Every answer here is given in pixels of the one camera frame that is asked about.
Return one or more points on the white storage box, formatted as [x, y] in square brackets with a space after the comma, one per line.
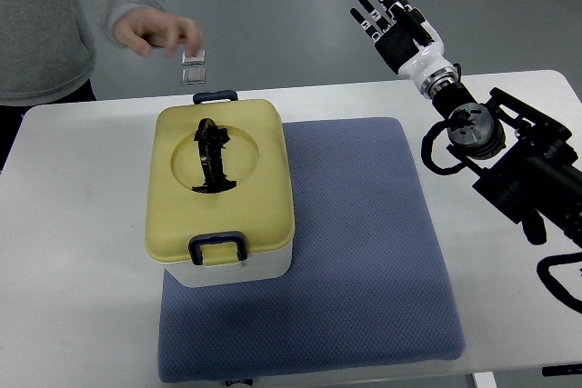
[245, 270]

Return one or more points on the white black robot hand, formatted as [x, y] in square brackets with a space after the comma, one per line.
[408, 44]

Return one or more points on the person's bare hand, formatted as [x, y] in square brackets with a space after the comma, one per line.
[144, 29]

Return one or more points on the lower metal floor plate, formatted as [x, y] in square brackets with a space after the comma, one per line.
[193, 76]

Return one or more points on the metal floor plate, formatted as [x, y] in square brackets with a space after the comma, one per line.
[197, 59]
[193, 76]

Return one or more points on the grey sweater torso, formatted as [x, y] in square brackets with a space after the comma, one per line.
[47, 51]

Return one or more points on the yellow box lid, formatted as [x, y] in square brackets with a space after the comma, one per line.
[219, 186]

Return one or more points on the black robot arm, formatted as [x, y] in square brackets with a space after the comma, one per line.
[523, 162]

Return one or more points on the upper metal floor plate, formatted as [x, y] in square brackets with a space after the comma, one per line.
[197, 59]

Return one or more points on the blue fabric mat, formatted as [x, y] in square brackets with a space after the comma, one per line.
[367, 285]

